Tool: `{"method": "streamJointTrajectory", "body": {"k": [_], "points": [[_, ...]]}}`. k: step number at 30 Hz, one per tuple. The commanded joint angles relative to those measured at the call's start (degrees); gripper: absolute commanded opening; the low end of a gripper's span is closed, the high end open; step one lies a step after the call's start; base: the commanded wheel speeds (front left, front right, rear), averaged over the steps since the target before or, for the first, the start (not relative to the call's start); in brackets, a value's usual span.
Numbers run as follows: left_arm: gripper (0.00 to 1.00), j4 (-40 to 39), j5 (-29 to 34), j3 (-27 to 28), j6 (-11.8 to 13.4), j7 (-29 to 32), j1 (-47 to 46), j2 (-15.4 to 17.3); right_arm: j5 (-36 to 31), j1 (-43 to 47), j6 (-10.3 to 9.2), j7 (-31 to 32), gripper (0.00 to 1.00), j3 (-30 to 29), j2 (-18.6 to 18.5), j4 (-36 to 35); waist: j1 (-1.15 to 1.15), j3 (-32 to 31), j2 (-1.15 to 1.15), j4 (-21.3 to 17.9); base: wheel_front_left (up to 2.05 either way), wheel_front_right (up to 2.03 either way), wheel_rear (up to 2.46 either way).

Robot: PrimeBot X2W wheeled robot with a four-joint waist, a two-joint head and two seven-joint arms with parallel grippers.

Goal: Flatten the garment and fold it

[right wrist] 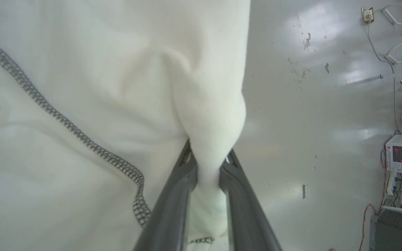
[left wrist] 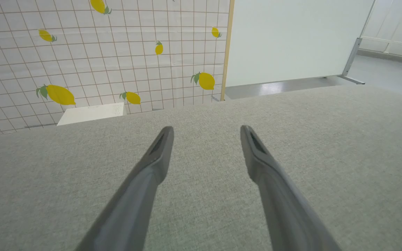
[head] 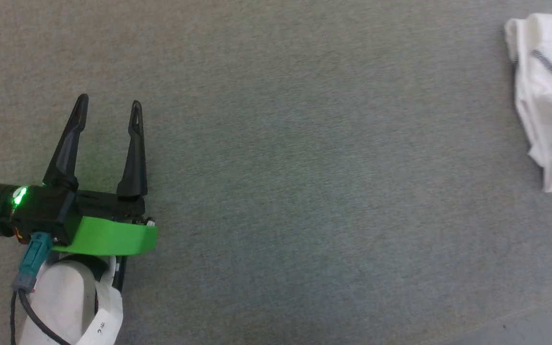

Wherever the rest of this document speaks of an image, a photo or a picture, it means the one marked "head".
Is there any white long-sleeve shirt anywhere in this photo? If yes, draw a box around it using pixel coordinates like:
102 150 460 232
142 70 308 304
504 13 552 194

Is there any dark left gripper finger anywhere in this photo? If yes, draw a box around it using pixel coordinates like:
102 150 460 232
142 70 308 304
42 93 89 190
116 100 149 198

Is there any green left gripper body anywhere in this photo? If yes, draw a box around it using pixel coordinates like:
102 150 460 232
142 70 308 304
0 183 159 256

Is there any white paper label band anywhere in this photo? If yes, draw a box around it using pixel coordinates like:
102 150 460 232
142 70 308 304
76 255 125 345

